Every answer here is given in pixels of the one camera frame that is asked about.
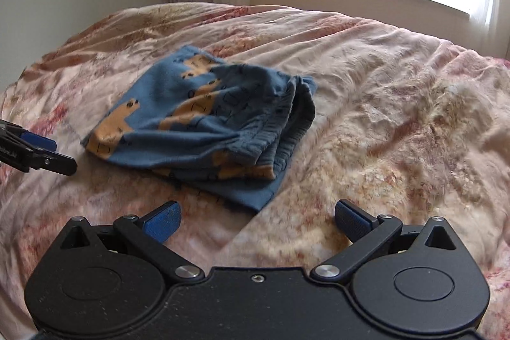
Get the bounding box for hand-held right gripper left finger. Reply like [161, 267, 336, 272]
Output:
[60, 200, 204, 281]

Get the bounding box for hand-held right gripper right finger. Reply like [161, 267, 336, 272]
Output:
[310, 199, 458, 282]

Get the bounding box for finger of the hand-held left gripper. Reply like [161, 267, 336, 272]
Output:
[10, 123, 57, 153]
[28, 149, 77, 177]

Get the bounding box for blue pants with orange print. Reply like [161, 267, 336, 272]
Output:
[81, 44, 318, 212]

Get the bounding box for floral pink blanket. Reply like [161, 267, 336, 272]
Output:
[0, 1, 510, 340]

